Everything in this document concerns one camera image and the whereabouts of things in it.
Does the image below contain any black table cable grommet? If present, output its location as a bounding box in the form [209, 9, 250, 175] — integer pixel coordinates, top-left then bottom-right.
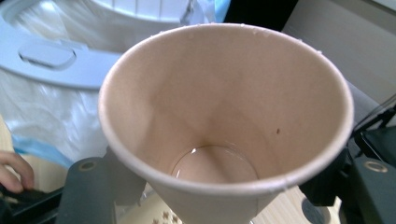
[301, 198, 332, 224]

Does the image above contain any brown paper cup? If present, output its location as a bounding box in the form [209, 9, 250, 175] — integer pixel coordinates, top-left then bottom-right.
[97, 21, 355, 224]

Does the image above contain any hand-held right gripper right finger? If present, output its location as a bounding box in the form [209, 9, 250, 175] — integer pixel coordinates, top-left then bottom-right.
[298, 148, 396, 224]

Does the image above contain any dark curtain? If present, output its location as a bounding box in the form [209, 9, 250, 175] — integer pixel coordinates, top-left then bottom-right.
[223, 0, 300, 33]

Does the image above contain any grey plastic lid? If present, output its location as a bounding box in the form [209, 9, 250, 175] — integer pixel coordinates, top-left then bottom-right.
[0, 0, 225, 91]

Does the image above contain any black folding chair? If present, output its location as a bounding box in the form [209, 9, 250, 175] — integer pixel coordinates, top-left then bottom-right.
[351, 94, 396, 167]

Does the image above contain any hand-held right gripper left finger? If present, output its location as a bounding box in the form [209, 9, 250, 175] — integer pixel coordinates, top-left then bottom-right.
[55, 147, 148, 224]

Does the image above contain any beige strainer bucket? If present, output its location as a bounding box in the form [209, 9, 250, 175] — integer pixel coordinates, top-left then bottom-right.
[116, 183, 188, 224]

